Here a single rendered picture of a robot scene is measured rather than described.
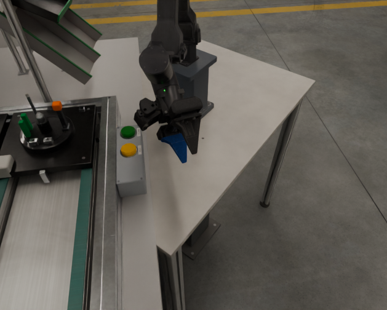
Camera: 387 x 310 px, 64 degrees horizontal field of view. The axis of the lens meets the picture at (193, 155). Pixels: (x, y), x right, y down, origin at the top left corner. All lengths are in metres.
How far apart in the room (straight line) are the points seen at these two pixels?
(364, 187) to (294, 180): 0.43
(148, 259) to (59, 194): 0.28
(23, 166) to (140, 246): 0.36
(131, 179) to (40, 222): 0.23
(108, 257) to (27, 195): 0.31
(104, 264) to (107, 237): 0.06
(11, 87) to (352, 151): 2.06
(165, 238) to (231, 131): 0.43
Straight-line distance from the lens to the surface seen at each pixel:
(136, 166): 0.80
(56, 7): 1.04
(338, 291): 1.79
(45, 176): 0.86
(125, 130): 0.88
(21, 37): 1.00
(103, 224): 0.73
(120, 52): 1.47
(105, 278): 0.67
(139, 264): 0.77
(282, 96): 1.22
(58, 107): 0.86
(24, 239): 0.82
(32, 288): 0.76
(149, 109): 0.62
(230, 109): 1.12
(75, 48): 1.15
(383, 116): 2.82
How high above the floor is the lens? 1.56
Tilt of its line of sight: 48 degrees down
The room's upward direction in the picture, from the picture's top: straight up
